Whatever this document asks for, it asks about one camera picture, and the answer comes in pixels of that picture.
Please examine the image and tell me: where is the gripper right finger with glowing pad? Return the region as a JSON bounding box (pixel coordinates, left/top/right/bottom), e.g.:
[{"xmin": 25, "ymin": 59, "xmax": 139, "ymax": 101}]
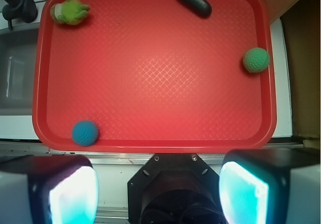
[{"xmin": 219, "ymin": 149, "xmax": 320, "ymax": 223}]

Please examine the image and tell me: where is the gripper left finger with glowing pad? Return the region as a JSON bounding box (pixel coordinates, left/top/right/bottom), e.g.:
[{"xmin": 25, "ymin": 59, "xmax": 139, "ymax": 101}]
[{"xmin": 1, "ymin": 155, "xmax": 99, "ymax": 223}]

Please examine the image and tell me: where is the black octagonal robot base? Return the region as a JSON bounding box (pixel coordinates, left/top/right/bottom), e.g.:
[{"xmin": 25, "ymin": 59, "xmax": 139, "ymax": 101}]
[{"xmin": 127, "ymin": 154, "xmax": 227, "ymax": 223}]

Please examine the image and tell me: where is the blue dimpled ball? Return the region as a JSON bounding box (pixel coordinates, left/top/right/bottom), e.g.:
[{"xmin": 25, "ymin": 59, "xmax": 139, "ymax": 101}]
[{"xmin": 72, "ymin": 121, "xmax": 99, "ymax": 146}]

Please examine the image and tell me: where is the green dimpled ball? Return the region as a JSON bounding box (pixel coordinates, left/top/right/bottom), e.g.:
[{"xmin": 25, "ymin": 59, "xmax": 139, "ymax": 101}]
[{"xmin": 242, "ymin": 47, "xmax": 270, "ymax": 73}]

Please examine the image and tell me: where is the steel sink basin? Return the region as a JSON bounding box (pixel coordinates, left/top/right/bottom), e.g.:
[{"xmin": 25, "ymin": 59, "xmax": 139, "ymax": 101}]
[{"xmin": 1, "ymin": 23, "xmax": 40, "ymax": 116}]

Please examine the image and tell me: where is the red plastic tray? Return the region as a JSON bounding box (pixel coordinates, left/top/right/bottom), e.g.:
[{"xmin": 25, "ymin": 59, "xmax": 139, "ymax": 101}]
[{"xmin": 32, "ymin": 0, "xmax": 276, "ymax": 153}]

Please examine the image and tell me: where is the green plush toy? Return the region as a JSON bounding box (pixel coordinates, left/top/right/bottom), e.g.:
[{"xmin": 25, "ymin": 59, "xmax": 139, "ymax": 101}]
[{"xmin": 50, "ymin": 0, "xmax": 90, "ymax": 26}]

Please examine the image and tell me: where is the black faucet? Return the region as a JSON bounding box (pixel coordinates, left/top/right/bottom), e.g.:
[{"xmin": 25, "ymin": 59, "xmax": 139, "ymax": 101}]
[{"xmin": 2, "ymin": 0, "xmax": 38, "ymax": 31}]

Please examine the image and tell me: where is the black oval case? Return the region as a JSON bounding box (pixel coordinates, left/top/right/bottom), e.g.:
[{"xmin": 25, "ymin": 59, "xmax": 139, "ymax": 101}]
[{"xmin": 179, "ymin": 0, "xmax": 212, "ymax": 18}]

